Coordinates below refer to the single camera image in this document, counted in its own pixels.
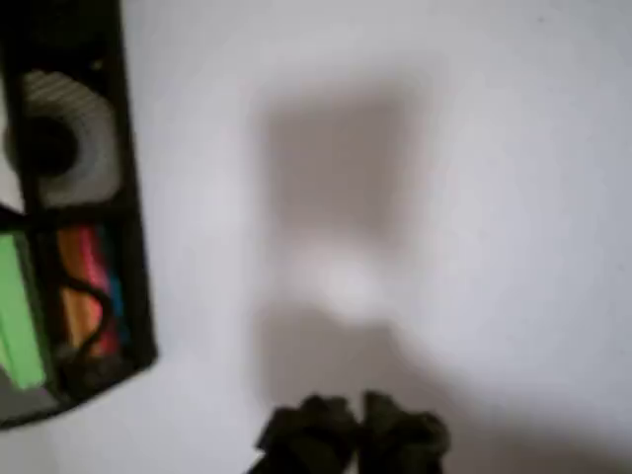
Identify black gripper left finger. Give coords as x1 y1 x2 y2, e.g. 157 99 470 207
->
253 393 362 474

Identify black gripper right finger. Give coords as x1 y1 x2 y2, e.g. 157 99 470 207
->
359 389 452 474

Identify black mesh desk organizer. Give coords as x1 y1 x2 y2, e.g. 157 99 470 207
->
0 0 160 432

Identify neon coloured page flags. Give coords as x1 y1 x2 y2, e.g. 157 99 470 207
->
54 224 125 357

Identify green sticky note pad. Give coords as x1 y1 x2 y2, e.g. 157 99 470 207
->
0 231 49 392

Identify white tape roll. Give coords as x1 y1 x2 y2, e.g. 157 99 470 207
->
3 68 121 208

